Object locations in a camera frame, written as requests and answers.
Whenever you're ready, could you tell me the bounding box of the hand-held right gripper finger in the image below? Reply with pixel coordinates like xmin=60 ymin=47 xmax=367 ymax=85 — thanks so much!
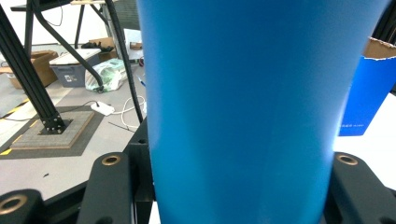
xmin=124 ymin=118 xmax=156 ymax=203

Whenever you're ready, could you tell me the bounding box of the blue detergent bottle white cap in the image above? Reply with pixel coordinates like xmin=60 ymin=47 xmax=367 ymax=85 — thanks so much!
xmin=135 ymin=0 xmax=392 ymax=224

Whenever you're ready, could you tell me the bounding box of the blue cardboard box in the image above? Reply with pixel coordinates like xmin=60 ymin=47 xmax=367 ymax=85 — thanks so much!
xmin=338 ymin=36 xmax=396 ymax=137

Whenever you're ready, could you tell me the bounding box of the white power adapter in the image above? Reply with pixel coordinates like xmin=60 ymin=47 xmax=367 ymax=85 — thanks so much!
xmin=90 ymin=101 xmax=116 ymax=117

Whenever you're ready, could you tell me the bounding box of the grey base mat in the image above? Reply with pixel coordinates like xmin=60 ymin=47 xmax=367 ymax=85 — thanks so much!
xmin=0 ymin=105 xmax=106 ymax=161

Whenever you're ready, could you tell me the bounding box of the green white plastic bag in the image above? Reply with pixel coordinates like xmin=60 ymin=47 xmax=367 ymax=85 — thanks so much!
xmin=84 ymin=58 xmax=129 ymax=93

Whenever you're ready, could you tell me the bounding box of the grey storage bin white lid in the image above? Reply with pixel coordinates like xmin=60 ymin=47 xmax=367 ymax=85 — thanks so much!
xmin=49 ymin=48 xmax=102 ymax=89

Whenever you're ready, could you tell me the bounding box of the small brown cardboard box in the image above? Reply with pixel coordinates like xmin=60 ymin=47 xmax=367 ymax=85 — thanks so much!
xmin=88 ymin=36 xmax=119 ymax=63

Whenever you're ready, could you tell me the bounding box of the black metal stand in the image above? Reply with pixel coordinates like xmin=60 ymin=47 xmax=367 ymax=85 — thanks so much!
xmin=10 ymin=0 xmax=110 ymax=60

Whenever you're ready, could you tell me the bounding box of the white table sheet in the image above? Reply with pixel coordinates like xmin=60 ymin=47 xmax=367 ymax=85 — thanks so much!
xmin=332 ymin=92 xmax=396 ymax=190

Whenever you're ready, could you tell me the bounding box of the white cable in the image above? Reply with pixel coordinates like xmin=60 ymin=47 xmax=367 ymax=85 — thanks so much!
xmin=112 ymin=94 xmax=148 ymax=129

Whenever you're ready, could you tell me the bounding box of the thick black cable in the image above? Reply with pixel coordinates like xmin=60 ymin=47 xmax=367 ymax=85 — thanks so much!
xmin=104 ymin=0 xmax=145 ymax=124
xmin=31 ymin=0 xmax=106 ymax=93

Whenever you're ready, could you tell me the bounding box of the black aluminium frame post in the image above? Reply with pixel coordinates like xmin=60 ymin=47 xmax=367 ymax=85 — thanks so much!
xmin=0 ymin=0 xmax=73 ymax=135

